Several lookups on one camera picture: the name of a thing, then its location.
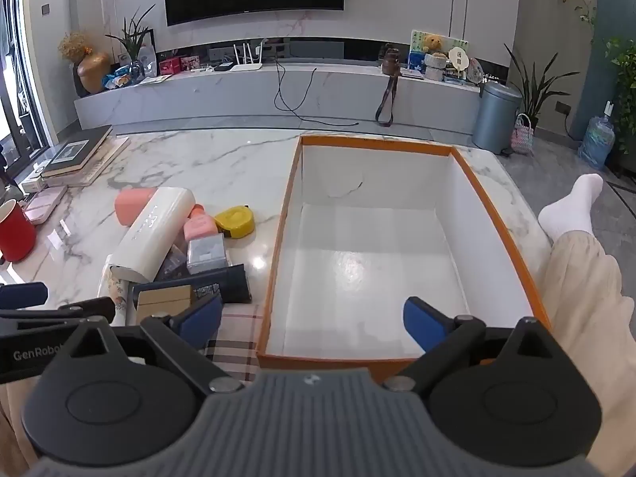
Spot yellow tape measure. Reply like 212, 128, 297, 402
215, 205, 256, 239

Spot black window frame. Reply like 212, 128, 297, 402
0, 0, 50, 180

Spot person's beige trousers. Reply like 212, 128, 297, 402
539, 231, 636, 477

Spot dried yellow flowers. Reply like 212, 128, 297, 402
58, 31, 93, 63

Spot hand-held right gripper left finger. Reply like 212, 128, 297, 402
64, 292, 245, 394

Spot blue water jug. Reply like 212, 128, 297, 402
578, 115, 617, 170

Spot brown cardboard box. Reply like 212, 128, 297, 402
133, 283, 194, 330

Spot pink flat box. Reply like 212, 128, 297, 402
22, 185, 68, 223

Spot silver trash can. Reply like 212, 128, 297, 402
472, 82, 522, 155

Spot gold vase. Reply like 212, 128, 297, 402
77, 51, 111, 94

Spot white router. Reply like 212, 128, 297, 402
229, 42, 265, 73

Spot beige book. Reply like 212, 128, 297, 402
64, 136, 131, 188

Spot green and white picture card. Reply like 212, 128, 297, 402
410, 30, 470, 71

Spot woven basket bag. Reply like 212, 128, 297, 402
512, 113, 536, 156

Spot white round container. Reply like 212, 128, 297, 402
425, 54, 450, 81

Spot teddy bear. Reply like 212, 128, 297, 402
422, 34, 448, 58

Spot pink spray bottle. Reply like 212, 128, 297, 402
183, 204, 219, 245

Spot dark patterned packet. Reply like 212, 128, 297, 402
154, 242, 192, 281

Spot orange cardboard box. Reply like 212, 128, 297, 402
256, 134, 552, 383

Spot floral printed tin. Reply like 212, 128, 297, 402
97, 254, 136, 326

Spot person's white sock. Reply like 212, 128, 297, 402
538, 174, 604, 245

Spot leafy green plant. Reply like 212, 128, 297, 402
603, 37, 636, 156

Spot blue snack packet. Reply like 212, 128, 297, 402
102, 67, 135, 90

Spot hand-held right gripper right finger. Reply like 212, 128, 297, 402
385, 297, 560, 393

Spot brown camera with strap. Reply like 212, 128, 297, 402
375, 44, 403, 127

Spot tall green floor plant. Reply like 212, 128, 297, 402
504, 42, 577, 130

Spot pink cup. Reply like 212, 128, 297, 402
114, 189, 157, 227

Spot green plant in glass vase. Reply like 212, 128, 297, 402
105, 5, 156, 81

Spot red mug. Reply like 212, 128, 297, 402
0, 200, 37, 263

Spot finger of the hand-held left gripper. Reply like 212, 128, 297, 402
0, 297, 116, 334
0, 282, 48, 311

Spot plaid checkered cloth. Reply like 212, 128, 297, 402
203, 303, 271, 379

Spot long white case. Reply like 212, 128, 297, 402
108, 187, 196, 282

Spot white marble tv stand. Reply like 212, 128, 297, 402
74, 57, 498, 136

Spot dark blue wallet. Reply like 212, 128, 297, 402
191, 264, 252, 305

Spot black cable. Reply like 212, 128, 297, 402
275, 54, 359, 126

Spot clear plastic box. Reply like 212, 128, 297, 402
187, 235, 227, 274

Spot black hardcover book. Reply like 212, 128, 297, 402
41, 125, 114, 178

